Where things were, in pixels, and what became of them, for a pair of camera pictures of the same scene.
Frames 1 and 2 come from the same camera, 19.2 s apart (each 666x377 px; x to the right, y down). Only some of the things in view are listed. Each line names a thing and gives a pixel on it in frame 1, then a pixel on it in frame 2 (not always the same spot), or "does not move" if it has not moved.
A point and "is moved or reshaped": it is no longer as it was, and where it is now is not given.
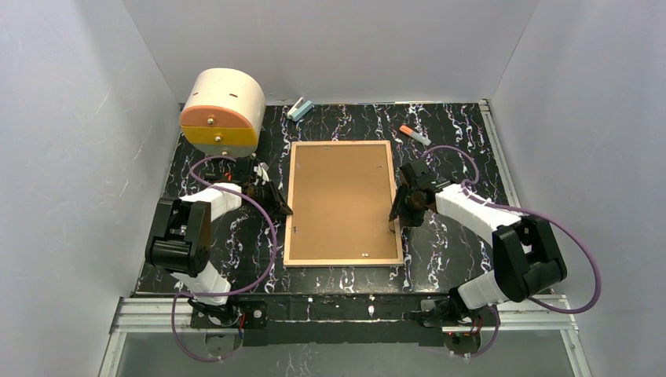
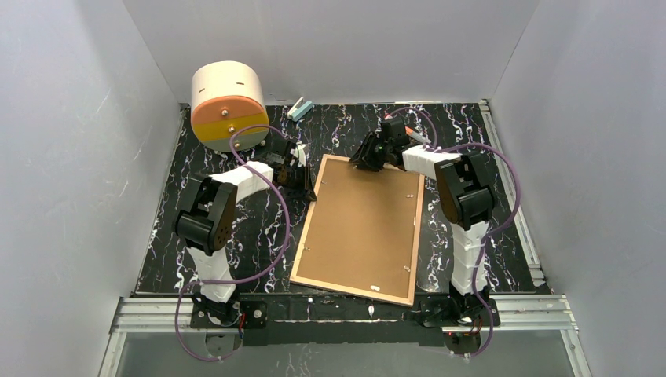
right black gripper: x=404 y=198 to x=371 y=154
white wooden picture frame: x=342 y=195 is moved or reshaped
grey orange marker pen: x=414 y=135 does not move
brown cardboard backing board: x=341 y=203 is moved or reshaped
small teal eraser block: x=299 y=109 does not move
